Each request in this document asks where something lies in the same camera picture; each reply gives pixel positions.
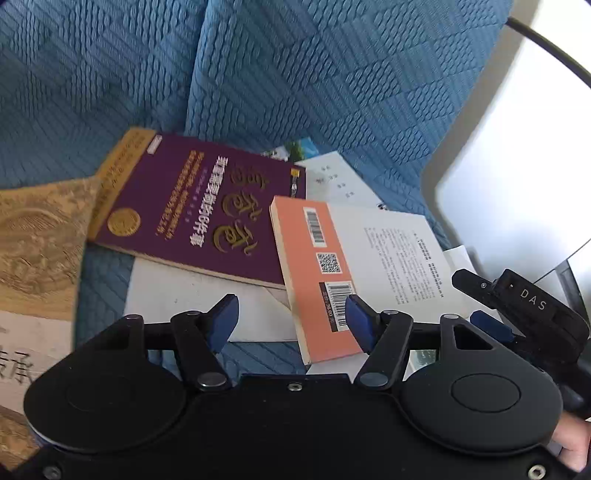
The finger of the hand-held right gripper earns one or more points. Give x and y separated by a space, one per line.
489 325
475 286

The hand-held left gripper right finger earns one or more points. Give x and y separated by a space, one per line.
360 327

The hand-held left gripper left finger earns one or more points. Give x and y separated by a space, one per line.
224 323

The white booklet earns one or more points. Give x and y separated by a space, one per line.
175 290

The orange and white book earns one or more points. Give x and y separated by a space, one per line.
304 258

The purple book with gold band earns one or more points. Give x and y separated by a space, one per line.
184 207

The white leaflet with building photo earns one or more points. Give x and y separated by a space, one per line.
337 180

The photo brochure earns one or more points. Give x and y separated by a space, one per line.
300 150

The gold patterned book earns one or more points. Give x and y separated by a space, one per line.
37 240

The person's right hand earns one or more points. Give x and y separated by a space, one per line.
570 445

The white side panel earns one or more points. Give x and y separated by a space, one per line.
508 161

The grey curved metal tube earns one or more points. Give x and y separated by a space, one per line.
549 41

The blue quilted sofa cushion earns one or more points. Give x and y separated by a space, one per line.
92 69
323 69

